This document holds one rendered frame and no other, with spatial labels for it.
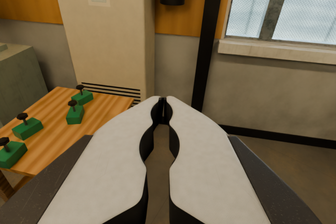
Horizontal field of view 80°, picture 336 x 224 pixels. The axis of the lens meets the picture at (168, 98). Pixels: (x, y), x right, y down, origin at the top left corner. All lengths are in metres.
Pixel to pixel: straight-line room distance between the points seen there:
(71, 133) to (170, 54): 0.89
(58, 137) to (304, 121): 1.80
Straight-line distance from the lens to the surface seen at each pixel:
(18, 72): 1.85
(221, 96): 1.73
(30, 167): 1.09
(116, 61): 1.39
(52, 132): 1.22
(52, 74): 2.14
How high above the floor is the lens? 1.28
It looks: 34 degrees down
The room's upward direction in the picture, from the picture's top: 3 degrees clockwise
